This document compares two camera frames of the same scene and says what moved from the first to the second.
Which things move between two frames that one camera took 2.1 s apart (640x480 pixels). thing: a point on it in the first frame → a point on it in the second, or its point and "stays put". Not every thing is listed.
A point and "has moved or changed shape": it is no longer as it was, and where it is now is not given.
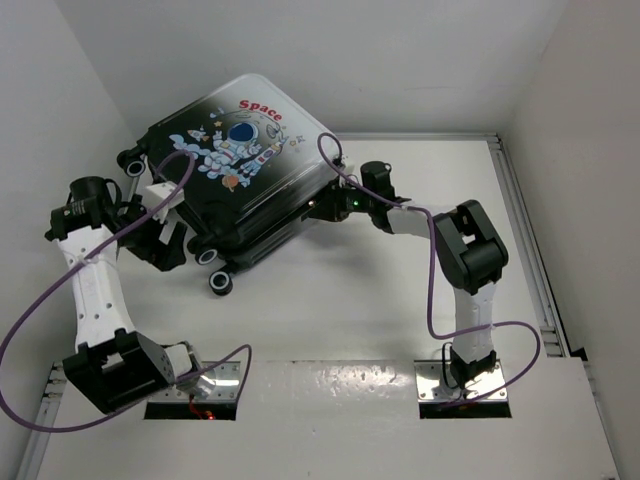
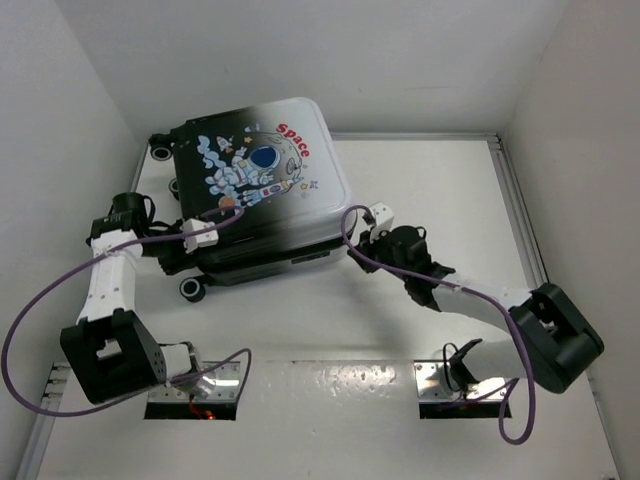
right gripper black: [334, 211] → [370, 247]
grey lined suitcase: [259, 168] has moved or changed shape
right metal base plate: [432, 386] stays put
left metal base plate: [227, 383] stays put
